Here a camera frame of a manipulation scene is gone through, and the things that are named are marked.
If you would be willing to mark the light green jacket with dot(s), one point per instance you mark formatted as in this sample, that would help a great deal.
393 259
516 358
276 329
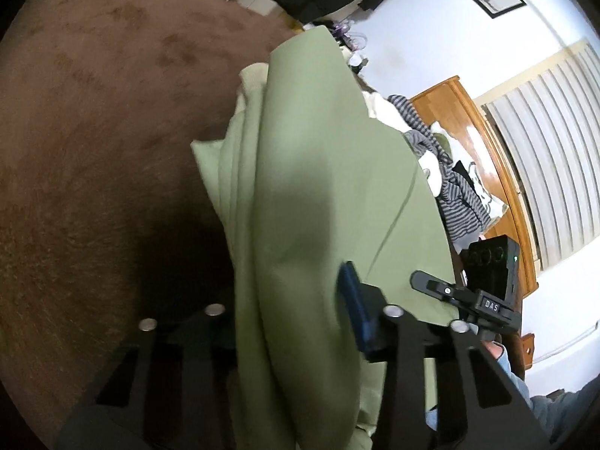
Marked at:
304 173

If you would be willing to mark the person's leg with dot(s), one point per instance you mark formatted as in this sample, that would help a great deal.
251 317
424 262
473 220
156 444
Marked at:
572 412

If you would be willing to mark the white printed pillow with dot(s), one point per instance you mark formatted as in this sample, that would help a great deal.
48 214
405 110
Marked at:
487 201

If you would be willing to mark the grey striped curtain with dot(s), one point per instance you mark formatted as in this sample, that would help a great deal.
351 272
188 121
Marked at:
553 150

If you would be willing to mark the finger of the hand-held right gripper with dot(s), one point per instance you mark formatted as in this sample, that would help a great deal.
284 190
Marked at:
436 287

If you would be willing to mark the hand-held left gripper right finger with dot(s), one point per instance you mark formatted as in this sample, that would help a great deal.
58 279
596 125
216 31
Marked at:
354 300

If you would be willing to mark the white cloth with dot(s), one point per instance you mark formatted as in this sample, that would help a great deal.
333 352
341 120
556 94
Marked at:
379 108

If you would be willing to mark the brown blanket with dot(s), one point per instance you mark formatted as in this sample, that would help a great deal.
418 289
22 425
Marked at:
93 103

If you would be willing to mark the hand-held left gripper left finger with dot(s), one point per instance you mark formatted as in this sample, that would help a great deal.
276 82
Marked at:
197 351

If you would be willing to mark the wooden nightstand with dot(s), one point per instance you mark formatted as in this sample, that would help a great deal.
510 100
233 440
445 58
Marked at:
527 351

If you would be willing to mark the person's right hand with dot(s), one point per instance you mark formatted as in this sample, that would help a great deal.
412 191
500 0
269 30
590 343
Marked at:
492 349

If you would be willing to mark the grey striped garment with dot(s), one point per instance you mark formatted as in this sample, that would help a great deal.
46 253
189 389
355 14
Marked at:
454 192

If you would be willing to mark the person's right forearm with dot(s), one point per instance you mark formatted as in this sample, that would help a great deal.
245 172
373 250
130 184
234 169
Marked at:
515 379

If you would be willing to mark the wooden headboard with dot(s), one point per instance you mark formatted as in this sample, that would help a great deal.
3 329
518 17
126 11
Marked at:
468 112

